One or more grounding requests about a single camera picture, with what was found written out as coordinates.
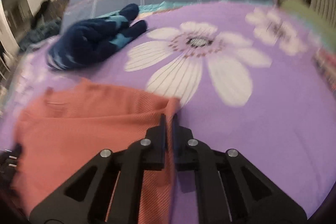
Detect coral pink long-sleeve shirt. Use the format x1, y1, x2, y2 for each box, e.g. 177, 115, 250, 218
14, 79, 179, 213

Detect stack of folded clothes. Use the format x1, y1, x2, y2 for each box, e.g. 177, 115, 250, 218
313, 48, 336, 97

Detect purple floral bed sheet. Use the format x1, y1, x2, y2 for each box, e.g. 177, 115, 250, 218
1, 2, 335, 217

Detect teal fuzzy blanket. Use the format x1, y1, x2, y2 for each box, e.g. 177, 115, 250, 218
18, 18, 62, 53

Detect black garment on headboard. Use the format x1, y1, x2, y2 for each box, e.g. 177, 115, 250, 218
30, 0, 57, 30

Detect navy star-patterned folded garment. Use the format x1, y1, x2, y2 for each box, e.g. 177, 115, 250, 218
46, 3, 147, 71

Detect green pillow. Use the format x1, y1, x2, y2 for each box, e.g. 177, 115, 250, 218
280, 0, 335, 53

